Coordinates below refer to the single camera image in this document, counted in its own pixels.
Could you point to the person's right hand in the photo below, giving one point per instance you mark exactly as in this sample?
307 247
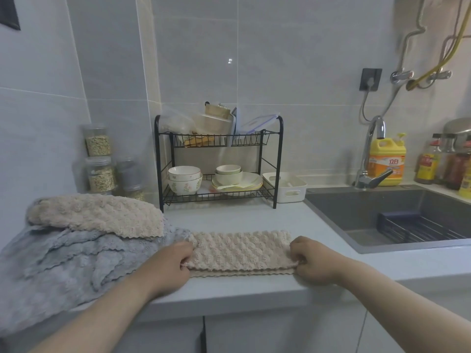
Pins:
320 262

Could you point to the person's left hand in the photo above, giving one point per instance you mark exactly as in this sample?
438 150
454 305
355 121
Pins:
165 272

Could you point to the person's right forearm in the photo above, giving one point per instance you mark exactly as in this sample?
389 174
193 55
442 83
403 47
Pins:
404 305

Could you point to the person's left forearm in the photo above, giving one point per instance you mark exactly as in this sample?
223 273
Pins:
99 319

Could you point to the grey kitchen sink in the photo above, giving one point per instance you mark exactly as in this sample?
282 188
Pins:
349 213

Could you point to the white plastic basket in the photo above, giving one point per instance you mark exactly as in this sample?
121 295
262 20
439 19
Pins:
292 197

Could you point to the white floral bowl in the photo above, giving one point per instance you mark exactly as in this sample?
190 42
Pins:
184 187

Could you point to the white red printed mat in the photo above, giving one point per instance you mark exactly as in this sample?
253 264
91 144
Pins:
204 192

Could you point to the dark blue sink rack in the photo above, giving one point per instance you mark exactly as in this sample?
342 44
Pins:
397 218

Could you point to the pale yellow plate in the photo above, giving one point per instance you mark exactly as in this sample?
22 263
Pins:
255 187

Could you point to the white bowl red rim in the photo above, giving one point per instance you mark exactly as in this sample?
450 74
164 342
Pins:
184 172

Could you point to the cream plastic spoon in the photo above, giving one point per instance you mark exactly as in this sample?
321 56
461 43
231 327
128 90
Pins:
224 187

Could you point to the clear empty jar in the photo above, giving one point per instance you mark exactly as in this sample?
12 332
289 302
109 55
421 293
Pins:
128 172

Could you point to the cream plate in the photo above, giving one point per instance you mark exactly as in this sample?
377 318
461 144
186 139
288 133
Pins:
252 181

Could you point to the cream bowl green rim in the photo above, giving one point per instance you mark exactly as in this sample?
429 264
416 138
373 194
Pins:
229 180

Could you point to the small cream bowl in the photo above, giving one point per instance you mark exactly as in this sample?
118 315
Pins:
228 169

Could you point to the yellow detergent bottle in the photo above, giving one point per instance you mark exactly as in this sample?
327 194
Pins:
388 161

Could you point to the yellow orange cloth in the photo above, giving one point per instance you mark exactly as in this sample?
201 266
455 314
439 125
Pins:
195 140

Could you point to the sauce bottle yellow label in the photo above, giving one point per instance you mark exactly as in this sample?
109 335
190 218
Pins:
427 167

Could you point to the chrome kitchen faucet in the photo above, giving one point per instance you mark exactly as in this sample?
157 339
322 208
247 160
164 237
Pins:
375 124

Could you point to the clear lid blue rim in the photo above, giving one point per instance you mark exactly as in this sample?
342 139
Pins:
257 123

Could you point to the grey blue container lid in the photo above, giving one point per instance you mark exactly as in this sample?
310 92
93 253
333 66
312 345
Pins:
234 124

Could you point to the yellow squeeze bottle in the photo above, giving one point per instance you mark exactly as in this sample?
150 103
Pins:
465 185

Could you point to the stainless steel pot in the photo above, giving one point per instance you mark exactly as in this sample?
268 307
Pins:
458 130

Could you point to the chrome water valve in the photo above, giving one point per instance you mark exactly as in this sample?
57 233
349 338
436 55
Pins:
441 74
402 75

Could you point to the grey corrugated pipe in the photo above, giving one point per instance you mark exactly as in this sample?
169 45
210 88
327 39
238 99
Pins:
404 51
441 55

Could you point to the black wall socket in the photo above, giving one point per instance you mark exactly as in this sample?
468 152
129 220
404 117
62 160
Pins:
368 77

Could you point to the grey wall cabinet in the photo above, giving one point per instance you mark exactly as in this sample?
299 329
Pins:
9 10

